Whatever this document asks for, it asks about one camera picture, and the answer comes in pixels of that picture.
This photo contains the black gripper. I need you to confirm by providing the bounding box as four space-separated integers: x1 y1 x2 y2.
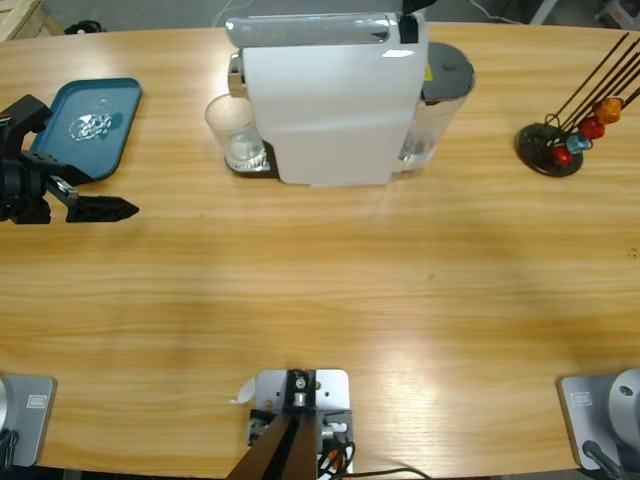
0 153 140 225

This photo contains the grey machine lever lid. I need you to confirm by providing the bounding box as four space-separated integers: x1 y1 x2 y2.
224 13 396 49

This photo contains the clear plastic cup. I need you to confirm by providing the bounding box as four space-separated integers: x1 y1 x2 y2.
204 94 266 174

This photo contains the white capsule coffee machine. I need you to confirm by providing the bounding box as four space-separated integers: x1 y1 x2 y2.
227 10 431 189

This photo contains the orange coffee capsule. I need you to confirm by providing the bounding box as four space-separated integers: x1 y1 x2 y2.
594 97 624 126

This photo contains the shiny crumpled clear film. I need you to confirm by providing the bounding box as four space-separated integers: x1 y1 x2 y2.
67 97 126 144

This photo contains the teal plastic tray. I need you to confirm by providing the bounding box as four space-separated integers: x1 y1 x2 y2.
29 77 144 181

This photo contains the clear water tank dark lid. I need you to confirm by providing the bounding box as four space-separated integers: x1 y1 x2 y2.
392 41 477 177

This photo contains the grey metal leg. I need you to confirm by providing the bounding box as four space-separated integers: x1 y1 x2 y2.
529 0 559 25

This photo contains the black object on floor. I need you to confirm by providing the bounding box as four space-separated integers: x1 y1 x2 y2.
63 19 104 35

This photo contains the light wooden crate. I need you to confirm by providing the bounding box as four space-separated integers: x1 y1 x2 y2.
0 0 59 44

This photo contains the metal drip tray grate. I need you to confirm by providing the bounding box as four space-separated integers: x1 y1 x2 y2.
223 144 275 174

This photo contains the orange grey device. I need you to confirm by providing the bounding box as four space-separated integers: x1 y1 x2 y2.
594 0 640 29

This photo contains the white paper tape strip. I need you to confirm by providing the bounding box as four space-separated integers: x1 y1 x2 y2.
228 377 257 405

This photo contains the thin white cable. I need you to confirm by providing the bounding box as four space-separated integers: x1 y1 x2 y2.
469 0 531 25
212 0 241 26

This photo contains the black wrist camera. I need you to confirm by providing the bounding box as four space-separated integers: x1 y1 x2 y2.
0 94 54 156

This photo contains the black wire capsule stand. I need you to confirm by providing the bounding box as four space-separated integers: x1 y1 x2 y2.
516 32 640 177

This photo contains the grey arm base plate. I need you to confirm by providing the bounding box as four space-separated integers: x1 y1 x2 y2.
0 374 58 467
557 368 640 471

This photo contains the white mount block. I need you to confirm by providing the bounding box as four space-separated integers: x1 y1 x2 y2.
248 368 355 474

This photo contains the dark brown post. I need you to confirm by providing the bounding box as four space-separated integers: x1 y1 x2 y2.
225 368 319 480

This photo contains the orange white wire bundle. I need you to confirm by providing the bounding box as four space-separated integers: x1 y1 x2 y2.
317 442 357 476

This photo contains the black power cable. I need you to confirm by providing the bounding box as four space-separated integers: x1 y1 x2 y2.
349 466 434 480

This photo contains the black base cable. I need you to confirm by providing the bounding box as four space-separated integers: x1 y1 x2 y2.
582 439 626 480

